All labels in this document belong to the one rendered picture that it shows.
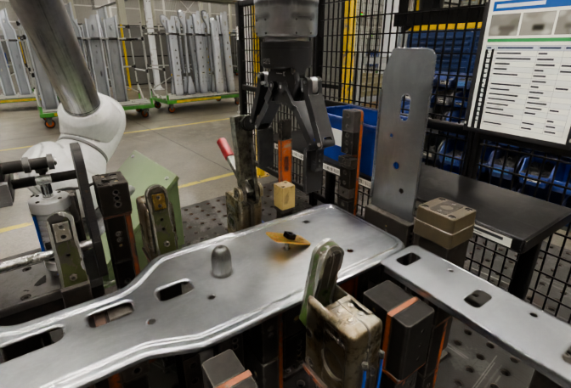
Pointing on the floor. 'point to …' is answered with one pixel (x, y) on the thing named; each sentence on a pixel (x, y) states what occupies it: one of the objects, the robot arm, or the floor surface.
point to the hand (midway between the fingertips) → (286, 171)
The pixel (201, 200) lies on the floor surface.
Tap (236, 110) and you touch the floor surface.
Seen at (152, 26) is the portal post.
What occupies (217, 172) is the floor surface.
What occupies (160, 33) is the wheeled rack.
